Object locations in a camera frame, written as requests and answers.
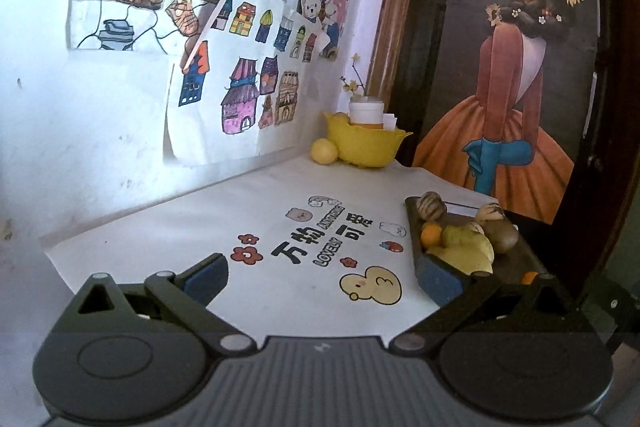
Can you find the yellow lemon by bowl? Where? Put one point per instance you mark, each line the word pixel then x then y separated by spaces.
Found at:
pixel 323 152

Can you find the large orange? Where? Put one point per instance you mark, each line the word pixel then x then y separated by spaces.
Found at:
pixel 529 277

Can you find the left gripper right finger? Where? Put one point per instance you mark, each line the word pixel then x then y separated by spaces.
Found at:
pixel 473 308

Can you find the white printed table mat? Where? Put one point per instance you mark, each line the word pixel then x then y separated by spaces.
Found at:
pixel 312 251

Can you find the white paper cup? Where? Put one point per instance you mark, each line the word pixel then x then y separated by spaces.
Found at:
pixel 389 122

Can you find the wooden door frame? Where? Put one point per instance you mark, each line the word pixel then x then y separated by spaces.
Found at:
pixel 386 49

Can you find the white orange jar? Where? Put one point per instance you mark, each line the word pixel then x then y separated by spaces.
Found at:
pixel 366 112

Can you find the small orange tangerine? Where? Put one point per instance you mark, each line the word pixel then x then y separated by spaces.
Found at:
pixel 431 235

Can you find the yellow flower sprig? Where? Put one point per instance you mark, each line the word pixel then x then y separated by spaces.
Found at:
pixel 354 86

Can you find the brown kiwi fruit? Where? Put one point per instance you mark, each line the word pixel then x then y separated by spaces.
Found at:
pixel 502 235

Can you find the pale striped fruit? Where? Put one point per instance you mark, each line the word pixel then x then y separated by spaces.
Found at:
pixel 489 212

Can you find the metal tray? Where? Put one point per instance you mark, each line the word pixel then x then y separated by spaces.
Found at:
pixel 510 267

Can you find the houses drawing paper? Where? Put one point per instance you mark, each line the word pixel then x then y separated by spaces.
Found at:
pixel 251 87

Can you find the yellow pear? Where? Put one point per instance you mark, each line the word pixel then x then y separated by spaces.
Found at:
pixel 467 259

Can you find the yellow plastic bowl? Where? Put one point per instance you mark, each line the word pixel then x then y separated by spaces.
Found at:
pixel 364 147

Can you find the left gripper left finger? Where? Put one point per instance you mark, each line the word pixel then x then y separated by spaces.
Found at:
pixel 183 298

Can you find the lemon inside bowl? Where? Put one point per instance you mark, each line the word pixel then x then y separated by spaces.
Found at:
pixel 341 116

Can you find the girl in orange dress poster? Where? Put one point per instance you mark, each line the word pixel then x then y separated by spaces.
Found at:
pixel 509 98

